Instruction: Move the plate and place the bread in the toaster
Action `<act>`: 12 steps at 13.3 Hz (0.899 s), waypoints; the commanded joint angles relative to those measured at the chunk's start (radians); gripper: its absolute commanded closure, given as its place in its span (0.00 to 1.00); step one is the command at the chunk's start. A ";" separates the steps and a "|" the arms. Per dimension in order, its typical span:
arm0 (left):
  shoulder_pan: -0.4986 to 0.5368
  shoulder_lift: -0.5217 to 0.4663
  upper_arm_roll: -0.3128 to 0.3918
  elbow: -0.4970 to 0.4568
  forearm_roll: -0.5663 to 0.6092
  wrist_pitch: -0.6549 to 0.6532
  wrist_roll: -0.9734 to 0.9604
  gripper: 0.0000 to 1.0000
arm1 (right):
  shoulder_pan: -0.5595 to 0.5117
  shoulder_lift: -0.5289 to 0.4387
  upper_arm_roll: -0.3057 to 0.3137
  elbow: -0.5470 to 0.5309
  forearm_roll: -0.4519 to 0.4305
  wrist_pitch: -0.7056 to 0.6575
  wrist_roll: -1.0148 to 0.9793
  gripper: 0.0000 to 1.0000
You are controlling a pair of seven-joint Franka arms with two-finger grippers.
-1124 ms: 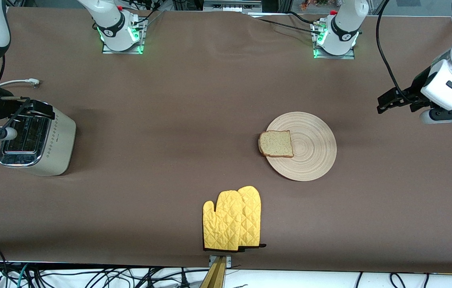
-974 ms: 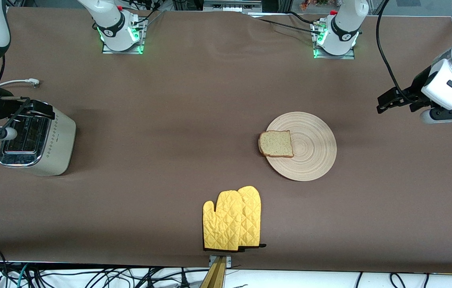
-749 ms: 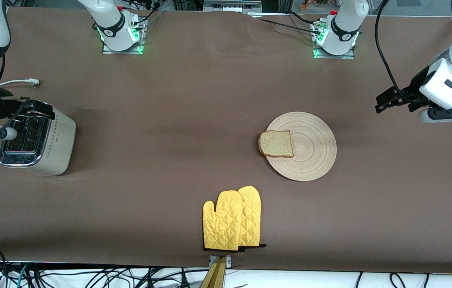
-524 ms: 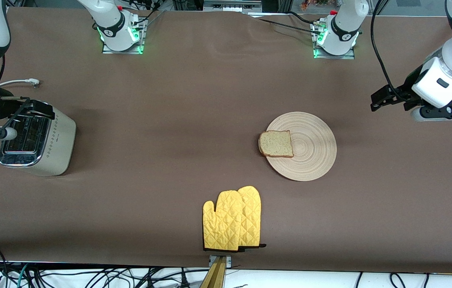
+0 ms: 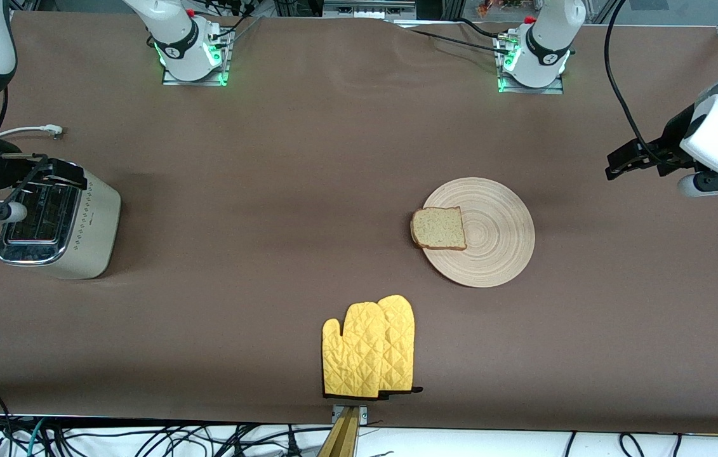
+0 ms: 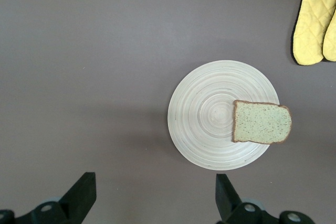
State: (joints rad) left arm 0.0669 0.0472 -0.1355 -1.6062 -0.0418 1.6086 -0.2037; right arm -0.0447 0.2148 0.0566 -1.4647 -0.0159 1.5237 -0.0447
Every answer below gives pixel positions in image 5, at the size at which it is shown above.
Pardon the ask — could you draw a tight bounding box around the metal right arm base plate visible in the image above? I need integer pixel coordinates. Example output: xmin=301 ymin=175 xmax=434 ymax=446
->
xmin=162 ymin=29 xmax=231 ymax=87

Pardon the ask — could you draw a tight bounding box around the brown table cover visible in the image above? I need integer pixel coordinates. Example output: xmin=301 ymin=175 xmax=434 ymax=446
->
xmin=0 ymin=11 xmax=718 ymax=436

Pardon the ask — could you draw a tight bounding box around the teal floor cable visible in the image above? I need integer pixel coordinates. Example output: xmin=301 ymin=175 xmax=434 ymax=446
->
xmin=16 ymin=417 xmax=50 ymax=457

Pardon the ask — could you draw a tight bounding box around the black right base cable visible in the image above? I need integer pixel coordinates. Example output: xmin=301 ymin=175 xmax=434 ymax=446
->
xmin=205 ymin=0 xmax=262 ymax=40

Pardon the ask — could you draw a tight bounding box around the aluminium frame rail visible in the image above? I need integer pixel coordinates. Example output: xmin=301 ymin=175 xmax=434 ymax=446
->
xmin=322 ymin=0 xmax=418 ymax=20

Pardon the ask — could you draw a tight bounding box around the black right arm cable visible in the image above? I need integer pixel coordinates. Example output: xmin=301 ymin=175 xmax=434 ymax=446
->
xmin=0 ymin=86 xmax=52 ymax=228

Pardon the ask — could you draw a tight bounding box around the wooden post with metal bracket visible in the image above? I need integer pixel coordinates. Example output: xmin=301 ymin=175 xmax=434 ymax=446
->
xmin=317 ymin=405 xmax=369 ymax=457

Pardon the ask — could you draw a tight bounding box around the yellow quilted oven mitt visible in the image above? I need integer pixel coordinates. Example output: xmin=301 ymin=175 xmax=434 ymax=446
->
xmin=376 ymin=295 xmax=424 ymax=397
xmin=322 ymin=302 xmax=389 ymax=399

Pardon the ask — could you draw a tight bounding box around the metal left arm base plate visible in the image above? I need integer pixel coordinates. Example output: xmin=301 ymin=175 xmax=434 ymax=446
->
xmin=496 ymin=35 xmax=564 ymax=95

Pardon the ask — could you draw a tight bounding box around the black left base cable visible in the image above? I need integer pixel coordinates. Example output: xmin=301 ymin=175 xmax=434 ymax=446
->
xmin=397 ymin=18 xmax=515 ymax=58

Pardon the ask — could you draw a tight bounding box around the bread slice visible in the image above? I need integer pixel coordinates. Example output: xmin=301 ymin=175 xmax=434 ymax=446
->
xmin=411 ymin=206 xmax=468 ymax=251

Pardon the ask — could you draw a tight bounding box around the cream chrome toaster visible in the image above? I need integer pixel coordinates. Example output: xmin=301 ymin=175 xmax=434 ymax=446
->
xmin=0 ymin=159 xmax=123 ymax=280

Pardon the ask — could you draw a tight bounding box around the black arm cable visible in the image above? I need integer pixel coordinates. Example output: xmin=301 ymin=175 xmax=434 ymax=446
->
xmin=0 ymin=86 xmax=52 ymax=228
xmin=604 ymin=0 xmax=684 ymax=169

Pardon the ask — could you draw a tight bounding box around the round wooden plate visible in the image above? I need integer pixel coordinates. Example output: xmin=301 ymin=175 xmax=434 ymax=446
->
xmin=421 ymin=177 xmax=535 ymax=288

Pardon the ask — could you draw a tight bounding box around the orange background item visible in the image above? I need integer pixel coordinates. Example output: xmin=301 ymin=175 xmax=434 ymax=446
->
xmin=476 ymin=0 xmax=524 ymax=17

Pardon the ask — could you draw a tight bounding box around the black base cable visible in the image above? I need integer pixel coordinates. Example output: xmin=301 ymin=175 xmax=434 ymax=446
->
xmin=205 ymin=0 xmax=262 ymax=40
xmin=397 ymin=18 xmax=515 ymax=58

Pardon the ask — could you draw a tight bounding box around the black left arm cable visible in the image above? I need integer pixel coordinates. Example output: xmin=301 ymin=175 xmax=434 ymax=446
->
xmin=604 ymin=0 xmax=684 ymax=169

